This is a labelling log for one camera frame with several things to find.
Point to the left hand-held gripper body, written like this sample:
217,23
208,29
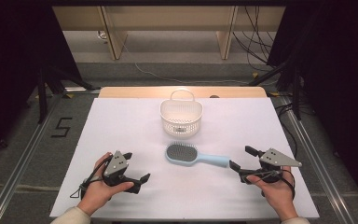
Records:
115,163

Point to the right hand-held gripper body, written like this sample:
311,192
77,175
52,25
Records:
275,158

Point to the light blue hairbrush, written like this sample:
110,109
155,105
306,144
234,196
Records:
181,153

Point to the white plastic basket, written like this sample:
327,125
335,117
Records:
181,118

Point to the person's left hand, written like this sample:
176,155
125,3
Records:
94,193

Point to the person's right hand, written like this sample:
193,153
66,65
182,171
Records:
278,194

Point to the black metal stand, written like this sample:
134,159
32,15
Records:
43,93
296,93

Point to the black curtain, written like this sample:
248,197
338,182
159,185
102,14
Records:
12,62
338,77

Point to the beige desk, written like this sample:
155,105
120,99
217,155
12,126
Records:
167,17

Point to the aluminium floor rail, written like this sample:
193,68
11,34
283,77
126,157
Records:
18,174
320,161

